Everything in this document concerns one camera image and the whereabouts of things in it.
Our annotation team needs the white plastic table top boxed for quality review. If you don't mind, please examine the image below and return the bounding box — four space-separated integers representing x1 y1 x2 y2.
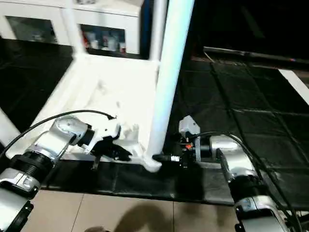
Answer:
18 51 163 173

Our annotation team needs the black mat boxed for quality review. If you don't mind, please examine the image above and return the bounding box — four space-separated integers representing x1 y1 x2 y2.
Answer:
0 39 309 206

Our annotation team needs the white plastic table leg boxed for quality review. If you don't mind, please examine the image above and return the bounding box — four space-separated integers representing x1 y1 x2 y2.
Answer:
62 0 88 62
0 108 23 148
144 0 196 161
149 0 169 63

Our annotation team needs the white glass-door cabinet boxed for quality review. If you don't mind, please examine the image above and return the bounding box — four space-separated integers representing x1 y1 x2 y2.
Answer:
0 0 146 55

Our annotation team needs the black cabinet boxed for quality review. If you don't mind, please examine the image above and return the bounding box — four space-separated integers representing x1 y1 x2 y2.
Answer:
143 0 309 55

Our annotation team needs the white flat strip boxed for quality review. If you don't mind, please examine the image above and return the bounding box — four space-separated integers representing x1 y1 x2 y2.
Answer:
279 69 309 105

